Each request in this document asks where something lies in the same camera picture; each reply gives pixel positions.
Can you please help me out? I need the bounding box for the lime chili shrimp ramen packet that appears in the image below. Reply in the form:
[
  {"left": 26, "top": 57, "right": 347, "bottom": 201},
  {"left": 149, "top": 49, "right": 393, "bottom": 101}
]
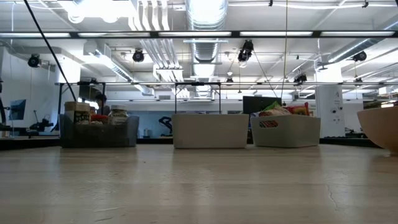
[{"left": 257, "top": 101, "right": 292, "bottom": 118}]

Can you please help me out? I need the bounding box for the red ramen noodle packet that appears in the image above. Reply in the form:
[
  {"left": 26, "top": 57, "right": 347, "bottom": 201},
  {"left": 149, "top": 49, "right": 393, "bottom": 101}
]
[{"left": 284, "top": 101, "right": 311, "bottom": 116}]

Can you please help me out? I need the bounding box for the round can with tan lid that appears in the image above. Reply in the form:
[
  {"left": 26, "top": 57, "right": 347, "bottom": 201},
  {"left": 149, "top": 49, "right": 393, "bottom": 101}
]
[{"left": 63, "top": 101, "right": 91, "bottom": 125}]

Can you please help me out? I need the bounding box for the white plastic bin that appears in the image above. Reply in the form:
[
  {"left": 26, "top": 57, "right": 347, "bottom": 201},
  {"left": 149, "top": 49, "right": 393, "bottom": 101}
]
[{"left": 171, "top": 113, "right": 251, "bottom": 149}]

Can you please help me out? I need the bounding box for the black computer monitor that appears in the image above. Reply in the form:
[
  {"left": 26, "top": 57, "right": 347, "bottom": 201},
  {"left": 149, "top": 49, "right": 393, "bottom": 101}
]
[{"left": 242, "top": 95, "right": 283, "bottom": 115}]

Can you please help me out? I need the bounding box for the black beam with light strips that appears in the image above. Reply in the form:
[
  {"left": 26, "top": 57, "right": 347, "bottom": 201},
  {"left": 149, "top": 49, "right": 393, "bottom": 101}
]
[{"left": 0, "top": 30, "right": 398, "bottom": 39}]

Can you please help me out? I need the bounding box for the person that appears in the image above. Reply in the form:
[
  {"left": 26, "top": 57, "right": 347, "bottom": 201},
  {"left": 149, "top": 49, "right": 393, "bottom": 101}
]
[{"left": 94, "top": 92, "right": 112, "bottom": 116}]

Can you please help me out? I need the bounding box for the dark grey plastic bin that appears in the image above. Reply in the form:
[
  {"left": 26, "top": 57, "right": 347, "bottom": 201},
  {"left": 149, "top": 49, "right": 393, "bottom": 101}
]
[{"left": 58, "top": 113, "right": 141, "bottom": 149}]

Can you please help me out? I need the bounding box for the blue lit monitor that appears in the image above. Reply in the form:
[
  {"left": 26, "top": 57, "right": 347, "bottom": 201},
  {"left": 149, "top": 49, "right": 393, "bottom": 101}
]
[{"left": 8, "top": 98, "right": 27, "bottom": 121}]

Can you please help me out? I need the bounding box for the salmon pink bowl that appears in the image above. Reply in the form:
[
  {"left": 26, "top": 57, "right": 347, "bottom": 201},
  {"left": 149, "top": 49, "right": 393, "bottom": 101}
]
[{"left": 356, "top": 106, "right": 398, "bottom": 156}]

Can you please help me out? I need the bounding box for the black background rig frame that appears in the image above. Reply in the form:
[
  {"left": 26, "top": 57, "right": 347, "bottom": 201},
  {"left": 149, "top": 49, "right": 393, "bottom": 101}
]
[
  {"left": 55, "top": 81, "right": 106, "bottom": 125},
  {"left": 174, "top": 81, "right": 222, "bottom": 114}
]

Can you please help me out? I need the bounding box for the silver ventilation duct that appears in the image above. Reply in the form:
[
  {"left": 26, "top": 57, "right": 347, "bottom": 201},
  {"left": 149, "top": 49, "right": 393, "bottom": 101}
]
[{"left": 185, "top": 0, "right": 229, "bottom": 65}]

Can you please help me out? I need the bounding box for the light grey handled bin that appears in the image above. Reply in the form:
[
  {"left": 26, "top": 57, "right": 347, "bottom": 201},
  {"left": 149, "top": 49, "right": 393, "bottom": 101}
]
[{"left": 249, "top": 114, "right": 322, "bottom": 148}]

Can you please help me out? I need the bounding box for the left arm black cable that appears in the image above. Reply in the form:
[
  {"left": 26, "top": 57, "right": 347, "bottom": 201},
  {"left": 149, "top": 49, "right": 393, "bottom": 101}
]
[{"left": 23, "top": 0, "right": 78, "bottom": 103}]

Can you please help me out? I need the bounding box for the black aluminium table frame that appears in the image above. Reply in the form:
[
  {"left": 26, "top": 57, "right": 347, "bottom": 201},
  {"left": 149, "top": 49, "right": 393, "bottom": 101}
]
[{"left": 0, "top": 136, "right": 377, "bottom": 151}]

